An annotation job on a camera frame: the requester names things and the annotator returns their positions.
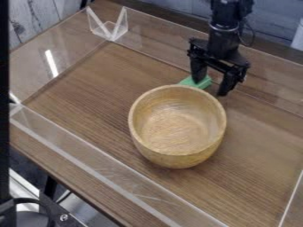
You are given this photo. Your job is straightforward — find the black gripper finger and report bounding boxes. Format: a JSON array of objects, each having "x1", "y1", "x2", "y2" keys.
[
  {"x1": 218, "y1": 68, "x2": 244, "y2": 97},
  {"x1": 191, "y1": 58, "x2": 207, "y2": 83}
]

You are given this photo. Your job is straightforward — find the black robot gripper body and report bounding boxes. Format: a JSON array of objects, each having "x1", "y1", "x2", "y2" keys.
[{"x1": 187, "y1": 23, "x2": 250, "y2": 78}]

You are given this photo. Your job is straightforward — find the green rectangular block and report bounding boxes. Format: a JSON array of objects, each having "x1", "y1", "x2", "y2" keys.
[{"x1": 179, "y1": 75, "x2": 212, "y2": 90}]

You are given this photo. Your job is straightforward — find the light wooden bowl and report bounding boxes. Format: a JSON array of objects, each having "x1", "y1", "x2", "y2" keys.
[{"x1": 128, "y1": 84, "x2": 227, "y2": 168}]

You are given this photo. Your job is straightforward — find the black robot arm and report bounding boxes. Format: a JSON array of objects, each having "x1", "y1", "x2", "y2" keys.
[{"x1": 187, "y1": 0, "x2": 255, "y2": 97}]

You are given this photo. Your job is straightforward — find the black table leg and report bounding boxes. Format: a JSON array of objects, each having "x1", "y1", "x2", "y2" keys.
[{"x1": 44, "y1": 176, "x2": 57, "y2": 199}]

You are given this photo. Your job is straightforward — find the clear acrylic tray enclosure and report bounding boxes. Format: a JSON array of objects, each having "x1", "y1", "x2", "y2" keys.
[{"x1": 9, "y1": 3, "x2": 303, "y2": 227}]

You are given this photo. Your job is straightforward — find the black metal bracket with screw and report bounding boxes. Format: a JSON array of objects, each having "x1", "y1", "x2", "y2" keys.
[{"x1": 39, "y1": 194, "x2": 88, "y2": 227}]

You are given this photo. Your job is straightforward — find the black cable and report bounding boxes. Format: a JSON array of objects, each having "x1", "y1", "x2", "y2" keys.
[{"x1": 7, "y1": 197, "x2": 56, "y2": 227}]

